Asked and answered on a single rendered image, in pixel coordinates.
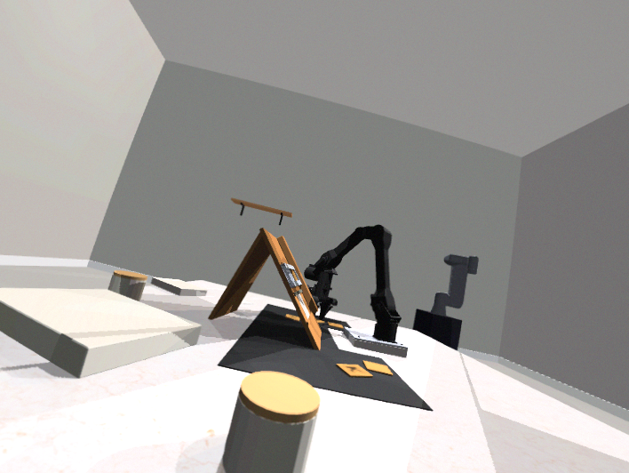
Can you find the cream rectangular block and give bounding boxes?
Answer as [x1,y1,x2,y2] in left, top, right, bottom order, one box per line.
[150,277,207,296]

